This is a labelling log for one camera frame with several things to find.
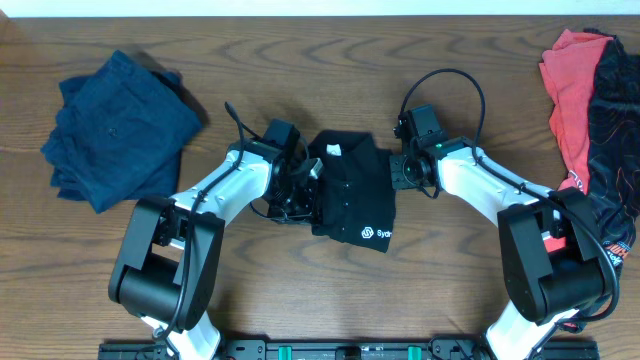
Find black t-shirt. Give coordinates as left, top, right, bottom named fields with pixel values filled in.
left=309, top=130, right=396, bottom=253

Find red t-shirt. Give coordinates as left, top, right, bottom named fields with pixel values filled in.
left=537, top=28, right=614, bottom=251

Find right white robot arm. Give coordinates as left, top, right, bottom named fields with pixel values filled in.
left=389, top=137, right=619, bottom=359

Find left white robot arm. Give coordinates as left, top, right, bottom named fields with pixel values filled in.
left=99, top=139, right=323, bottom=359

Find folded navy blue garment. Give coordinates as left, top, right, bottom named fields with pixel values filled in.
left=41, top=51, right=202, bottom=213

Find black patterned orange-print garment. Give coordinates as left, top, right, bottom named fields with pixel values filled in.
left=557, top=28, right=640, bottom=334

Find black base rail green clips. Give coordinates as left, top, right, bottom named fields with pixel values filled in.
left=97, top=337, right=601, bottom=360

